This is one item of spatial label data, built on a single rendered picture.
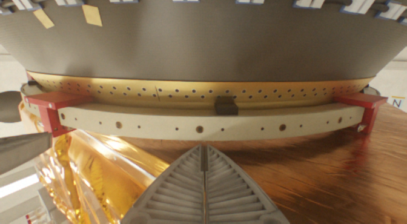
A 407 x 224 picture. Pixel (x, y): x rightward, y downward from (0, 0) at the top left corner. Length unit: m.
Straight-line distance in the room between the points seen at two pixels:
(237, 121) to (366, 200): 0.20
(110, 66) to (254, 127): 0.28
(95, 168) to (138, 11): 0.42
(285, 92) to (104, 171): 0.48
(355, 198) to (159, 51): 0.35
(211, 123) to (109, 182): 0.31
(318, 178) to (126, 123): 0.33
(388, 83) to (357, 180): 5.52
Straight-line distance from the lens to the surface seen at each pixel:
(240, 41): 0.26
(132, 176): 0.42
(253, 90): 0.32
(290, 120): 0.34
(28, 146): 0.25
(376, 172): 0.40
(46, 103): 0.44
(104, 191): 0.49
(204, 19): 0.24
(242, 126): 0.30
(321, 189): 0.30
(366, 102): 0.51
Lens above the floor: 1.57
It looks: 14 degrees up
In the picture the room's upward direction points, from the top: 179 degrees counter-clockwise
